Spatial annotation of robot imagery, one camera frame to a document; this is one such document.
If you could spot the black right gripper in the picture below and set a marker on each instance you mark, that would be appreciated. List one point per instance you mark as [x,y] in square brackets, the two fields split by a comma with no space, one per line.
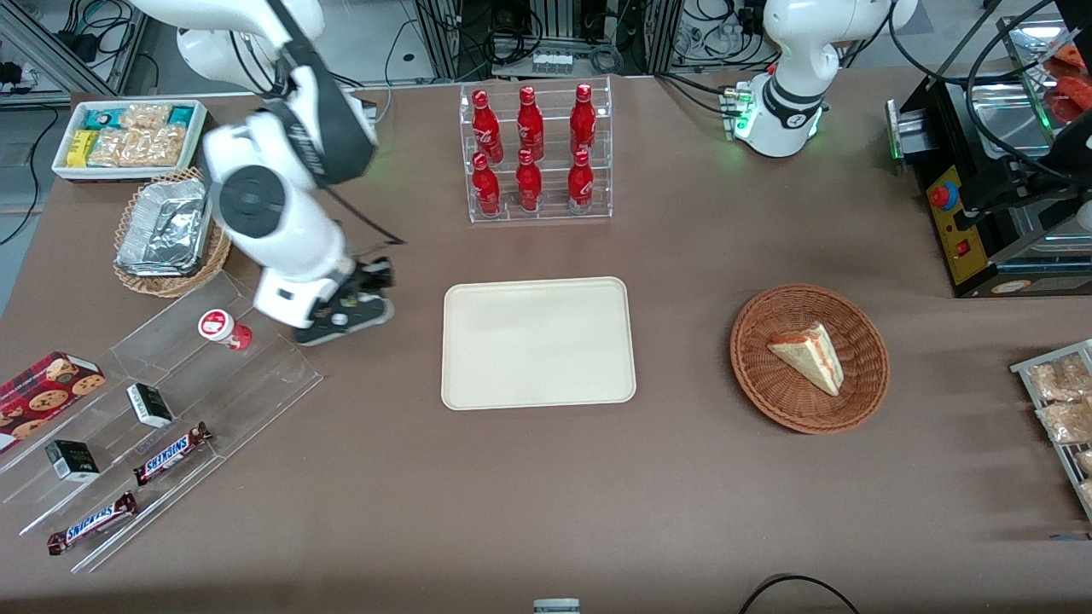
[373,277]

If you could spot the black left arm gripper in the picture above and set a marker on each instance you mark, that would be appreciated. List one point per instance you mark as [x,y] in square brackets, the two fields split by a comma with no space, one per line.
[1077,135]

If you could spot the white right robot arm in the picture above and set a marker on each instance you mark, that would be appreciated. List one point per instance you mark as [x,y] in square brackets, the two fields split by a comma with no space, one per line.
[281,213]

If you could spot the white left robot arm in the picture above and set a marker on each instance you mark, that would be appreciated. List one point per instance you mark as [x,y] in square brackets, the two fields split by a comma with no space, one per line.
[793,60]

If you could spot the red gum bottle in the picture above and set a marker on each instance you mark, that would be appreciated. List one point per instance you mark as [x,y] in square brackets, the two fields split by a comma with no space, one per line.
[217,326]

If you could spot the beige plastic tray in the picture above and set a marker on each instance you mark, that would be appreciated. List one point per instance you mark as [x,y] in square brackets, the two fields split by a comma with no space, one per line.
[537,343]

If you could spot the black machine with red button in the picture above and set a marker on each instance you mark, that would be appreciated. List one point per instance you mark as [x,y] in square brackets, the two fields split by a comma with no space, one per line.
[955,128]

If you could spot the red snack packet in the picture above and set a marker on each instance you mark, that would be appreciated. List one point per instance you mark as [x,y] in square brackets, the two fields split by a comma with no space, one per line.
[1071,85]

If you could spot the red cola bottle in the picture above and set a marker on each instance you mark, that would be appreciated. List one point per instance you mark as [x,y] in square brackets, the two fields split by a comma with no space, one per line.
[530,124]
[583,119]
[528,186]
[580,183]
[485,128]
[486,189]

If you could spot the clear acrylic stepped display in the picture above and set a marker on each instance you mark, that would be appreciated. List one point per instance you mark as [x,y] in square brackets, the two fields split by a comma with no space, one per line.
[247,384]

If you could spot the clear cracker bag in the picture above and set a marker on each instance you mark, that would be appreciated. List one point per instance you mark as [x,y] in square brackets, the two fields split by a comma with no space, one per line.
[1066,422]
[1058,379]

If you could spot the clear acrylic bottle rack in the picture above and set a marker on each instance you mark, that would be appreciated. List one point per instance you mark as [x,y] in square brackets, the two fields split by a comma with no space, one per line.
[550,209]

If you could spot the light wicker basket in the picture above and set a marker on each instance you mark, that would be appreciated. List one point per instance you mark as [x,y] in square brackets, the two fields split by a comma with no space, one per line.
[162,286]

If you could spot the aluminium foil container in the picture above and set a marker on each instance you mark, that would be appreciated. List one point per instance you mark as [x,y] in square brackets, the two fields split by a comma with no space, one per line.
[162,226]

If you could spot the clear rice cracker packet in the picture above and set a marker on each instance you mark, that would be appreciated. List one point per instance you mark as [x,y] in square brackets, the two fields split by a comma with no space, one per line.
[115,148]
[162,147]
[145,117]

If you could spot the teal snack pack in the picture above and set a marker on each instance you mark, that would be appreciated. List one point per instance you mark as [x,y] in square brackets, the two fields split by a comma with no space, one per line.
[181,116]
[104,118]

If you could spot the small black box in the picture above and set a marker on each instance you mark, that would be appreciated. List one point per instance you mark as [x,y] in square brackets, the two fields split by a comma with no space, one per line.
[72,460]
[150,405]

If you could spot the wrapped triangle sandwich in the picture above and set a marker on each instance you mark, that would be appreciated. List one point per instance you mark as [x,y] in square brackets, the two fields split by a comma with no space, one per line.
[810,356]

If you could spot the white plastic snack bin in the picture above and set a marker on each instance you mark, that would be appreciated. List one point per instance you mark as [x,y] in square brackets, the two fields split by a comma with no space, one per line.
[128,175]

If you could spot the Snickers chocolate bar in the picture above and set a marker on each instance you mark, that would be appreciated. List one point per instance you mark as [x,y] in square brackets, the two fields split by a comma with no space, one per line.
[171,454]
[92,523]

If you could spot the white power strip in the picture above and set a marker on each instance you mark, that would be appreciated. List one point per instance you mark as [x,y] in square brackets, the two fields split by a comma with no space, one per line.
[552,61]

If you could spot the round brown wicker basket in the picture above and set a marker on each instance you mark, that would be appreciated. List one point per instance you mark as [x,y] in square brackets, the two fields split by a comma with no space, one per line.
[768,384]

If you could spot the yellow snack bar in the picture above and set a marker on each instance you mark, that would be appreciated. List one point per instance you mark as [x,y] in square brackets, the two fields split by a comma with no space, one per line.
[81,148]

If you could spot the red cookie box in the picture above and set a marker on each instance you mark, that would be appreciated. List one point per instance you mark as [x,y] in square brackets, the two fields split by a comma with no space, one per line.
[43,396]

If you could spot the small grey device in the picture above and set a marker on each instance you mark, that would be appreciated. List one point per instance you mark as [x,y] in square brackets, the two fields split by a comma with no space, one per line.
[556,606]

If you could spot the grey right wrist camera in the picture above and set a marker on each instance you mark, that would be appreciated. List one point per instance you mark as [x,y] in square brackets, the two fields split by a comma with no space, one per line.
[345,320]

